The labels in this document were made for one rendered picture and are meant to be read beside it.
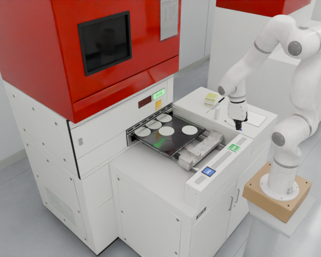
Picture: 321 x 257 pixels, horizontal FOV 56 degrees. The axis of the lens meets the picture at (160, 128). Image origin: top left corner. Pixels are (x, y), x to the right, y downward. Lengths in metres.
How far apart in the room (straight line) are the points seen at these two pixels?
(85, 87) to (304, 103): 0.96
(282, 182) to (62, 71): 1.14
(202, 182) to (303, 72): 0.68
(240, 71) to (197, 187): 0.59
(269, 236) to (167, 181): 0.63
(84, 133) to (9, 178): 1.71
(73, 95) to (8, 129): 1.84
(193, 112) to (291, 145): 0.86
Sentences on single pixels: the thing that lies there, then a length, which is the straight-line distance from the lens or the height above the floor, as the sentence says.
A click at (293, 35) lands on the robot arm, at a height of 1.70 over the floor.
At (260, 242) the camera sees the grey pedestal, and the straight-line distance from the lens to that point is 1.91.
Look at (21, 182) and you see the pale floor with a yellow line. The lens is 3.16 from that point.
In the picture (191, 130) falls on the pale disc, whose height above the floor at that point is 0.90.
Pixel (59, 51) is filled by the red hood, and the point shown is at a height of 1.59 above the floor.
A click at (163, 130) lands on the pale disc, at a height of 0.90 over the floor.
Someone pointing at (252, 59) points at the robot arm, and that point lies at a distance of 1.43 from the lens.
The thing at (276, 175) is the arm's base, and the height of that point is 1.03.
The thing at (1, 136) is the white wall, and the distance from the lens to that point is 3.22.
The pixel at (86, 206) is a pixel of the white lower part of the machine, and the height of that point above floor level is 0.59.
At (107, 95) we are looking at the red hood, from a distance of 1.58.
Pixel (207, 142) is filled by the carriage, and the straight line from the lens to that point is 1.93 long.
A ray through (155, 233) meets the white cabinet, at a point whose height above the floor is 0.48.
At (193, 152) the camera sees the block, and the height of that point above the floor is 0.91.
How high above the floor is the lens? 2.05
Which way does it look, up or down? 35 degrees down
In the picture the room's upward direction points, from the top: straight up
